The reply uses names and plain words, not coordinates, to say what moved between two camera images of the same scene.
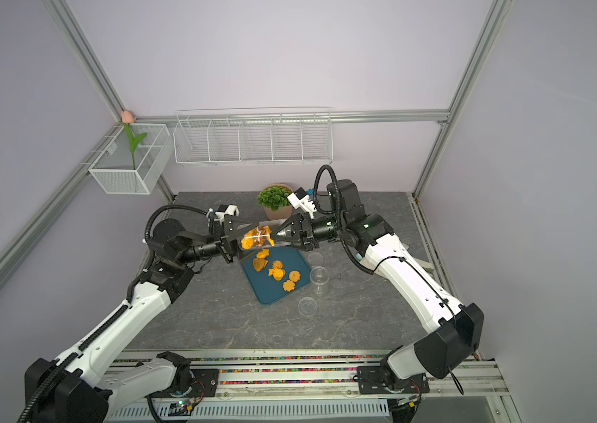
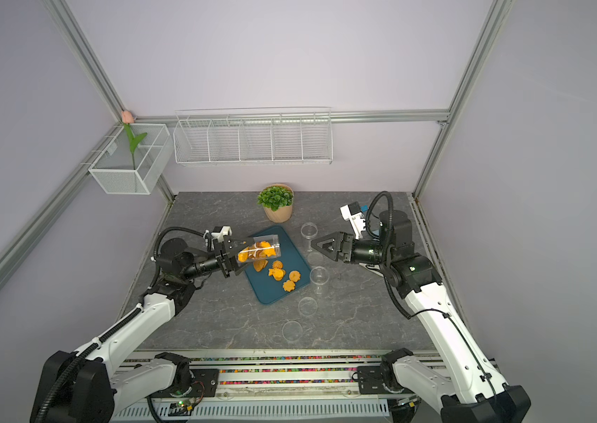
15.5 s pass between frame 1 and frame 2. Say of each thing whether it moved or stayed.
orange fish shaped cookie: stayed
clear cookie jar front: moved
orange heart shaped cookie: stayed
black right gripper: moved
